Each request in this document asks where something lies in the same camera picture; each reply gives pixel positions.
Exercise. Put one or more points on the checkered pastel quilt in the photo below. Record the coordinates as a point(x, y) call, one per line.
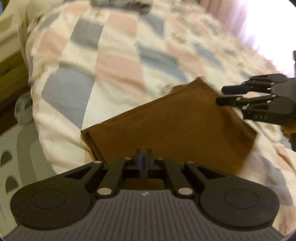
point(89, 64)

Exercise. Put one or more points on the patterned floor mat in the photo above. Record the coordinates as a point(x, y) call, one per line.
point(22, 163)

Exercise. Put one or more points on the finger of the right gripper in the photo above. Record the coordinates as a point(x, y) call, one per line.
point(257, 83)
point(243, 103)

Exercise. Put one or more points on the pink sheer curtain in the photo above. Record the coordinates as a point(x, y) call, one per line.
point(231, 13)

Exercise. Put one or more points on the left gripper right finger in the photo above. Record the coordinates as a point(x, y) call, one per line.
point(225, 199)

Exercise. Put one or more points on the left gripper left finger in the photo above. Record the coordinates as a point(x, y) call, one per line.
point(64, 199)

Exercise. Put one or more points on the brown long-sleeve shirt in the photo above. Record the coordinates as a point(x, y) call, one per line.
point(185, 125)

